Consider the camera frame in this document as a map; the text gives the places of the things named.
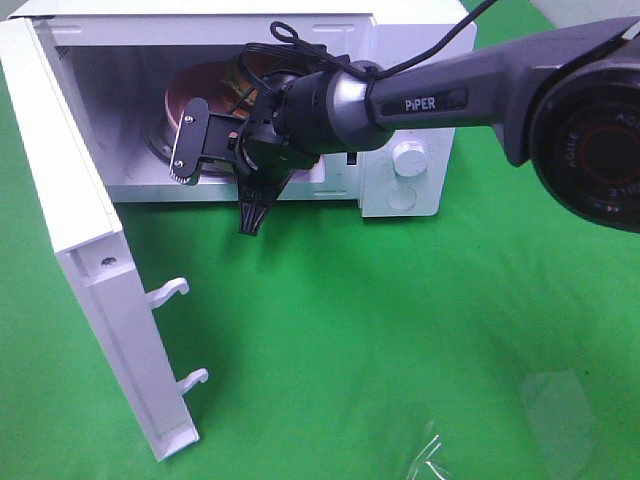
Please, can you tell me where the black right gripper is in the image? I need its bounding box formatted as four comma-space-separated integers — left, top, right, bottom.
229, 74, 320, 236

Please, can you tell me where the round door release button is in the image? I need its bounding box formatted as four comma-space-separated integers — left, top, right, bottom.
386, 186, 417, 211

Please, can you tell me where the white timer knob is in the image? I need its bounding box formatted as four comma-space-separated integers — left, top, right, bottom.
392, 140, 428, 178

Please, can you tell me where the white microwave door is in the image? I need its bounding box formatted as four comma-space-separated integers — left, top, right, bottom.
1, 15, 208, 461

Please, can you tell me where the burger with lettuce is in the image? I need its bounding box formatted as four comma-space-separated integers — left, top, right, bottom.
222, 52, 280, 96

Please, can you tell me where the pink round plate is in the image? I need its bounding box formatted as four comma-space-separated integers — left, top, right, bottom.
164, 61, 242, 132

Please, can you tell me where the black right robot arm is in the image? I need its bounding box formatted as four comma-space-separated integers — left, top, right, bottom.
236, 17, 639, 235

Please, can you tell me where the glass microwave turntable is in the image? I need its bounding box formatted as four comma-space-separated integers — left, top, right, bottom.
146, 120, 232, 178

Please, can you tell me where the white microwave oven body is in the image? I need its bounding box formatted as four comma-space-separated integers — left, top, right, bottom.
7, 0, 478, 219

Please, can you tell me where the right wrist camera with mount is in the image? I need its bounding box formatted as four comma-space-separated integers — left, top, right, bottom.
170, 97, 249, 185

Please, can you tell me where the black camera cable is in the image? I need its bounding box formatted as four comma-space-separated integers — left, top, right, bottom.
229, 0, 501, 121

